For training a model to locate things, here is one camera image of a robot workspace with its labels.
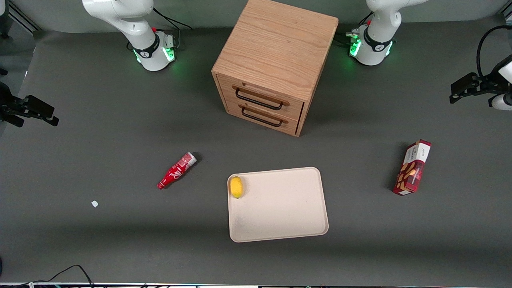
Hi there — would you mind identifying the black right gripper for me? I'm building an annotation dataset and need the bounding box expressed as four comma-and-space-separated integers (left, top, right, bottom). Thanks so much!
0, 82, 60, 128

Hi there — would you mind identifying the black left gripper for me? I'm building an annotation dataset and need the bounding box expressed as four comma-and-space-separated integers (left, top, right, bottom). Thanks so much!
450, 67, 512, 107

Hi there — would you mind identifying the red tartan cookie box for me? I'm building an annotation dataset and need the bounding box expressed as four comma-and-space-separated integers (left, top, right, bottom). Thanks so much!
392, 140, 432, 196

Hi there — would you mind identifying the beige plastic tray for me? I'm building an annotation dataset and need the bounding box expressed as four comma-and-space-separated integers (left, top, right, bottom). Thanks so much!
227, 167, 329, 243

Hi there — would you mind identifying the red cola bottle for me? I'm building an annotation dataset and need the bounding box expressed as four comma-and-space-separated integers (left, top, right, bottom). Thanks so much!
157, 152, 198, 190

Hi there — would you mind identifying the wooden drawer cabinet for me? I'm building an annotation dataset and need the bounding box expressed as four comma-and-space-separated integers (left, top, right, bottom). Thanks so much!
211, 0, 339, 137

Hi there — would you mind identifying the yellow lemon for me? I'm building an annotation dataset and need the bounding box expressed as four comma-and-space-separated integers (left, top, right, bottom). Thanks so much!
230, 176, 244, 199

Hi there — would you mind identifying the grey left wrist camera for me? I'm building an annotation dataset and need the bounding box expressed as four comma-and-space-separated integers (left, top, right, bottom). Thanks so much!
490, 94, 512, 111

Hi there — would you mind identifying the thick black looped cable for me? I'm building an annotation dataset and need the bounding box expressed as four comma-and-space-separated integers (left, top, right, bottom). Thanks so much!
476, 25, 512, 78

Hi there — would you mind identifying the black left arm base cable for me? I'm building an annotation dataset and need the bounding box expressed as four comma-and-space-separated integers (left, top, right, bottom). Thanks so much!
335, 12, 374, 45

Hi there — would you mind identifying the black arm base cable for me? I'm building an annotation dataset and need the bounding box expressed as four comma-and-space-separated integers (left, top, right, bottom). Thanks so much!
153, 7, 193, 50
335, 12, 374, 45

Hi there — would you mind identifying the thin black table-edge cable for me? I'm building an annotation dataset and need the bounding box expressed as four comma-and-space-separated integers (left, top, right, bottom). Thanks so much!
0, 264, 94, 288

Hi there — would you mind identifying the black right arm base cable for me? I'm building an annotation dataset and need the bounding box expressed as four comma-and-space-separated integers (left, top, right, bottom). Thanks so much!
153, 7, 193, 50

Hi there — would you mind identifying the wooden drawer with long handle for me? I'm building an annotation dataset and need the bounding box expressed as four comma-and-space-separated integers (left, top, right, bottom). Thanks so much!
217, 74, 305, 120

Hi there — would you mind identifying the wooden drawer with short handle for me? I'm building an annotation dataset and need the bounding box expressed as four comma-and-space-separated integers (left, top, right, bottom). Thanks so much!
225, 100, 300, 135

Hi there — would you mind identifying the short black drawer handle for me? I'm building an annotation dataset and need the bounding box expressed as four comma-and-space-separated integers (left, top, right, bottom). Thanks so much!
241, 106, 284, 128

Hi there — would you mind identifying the long black drawer handle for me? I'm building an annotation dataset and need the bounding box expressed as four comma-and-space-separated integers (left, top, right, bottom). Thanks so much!
235, 88, 285, 111

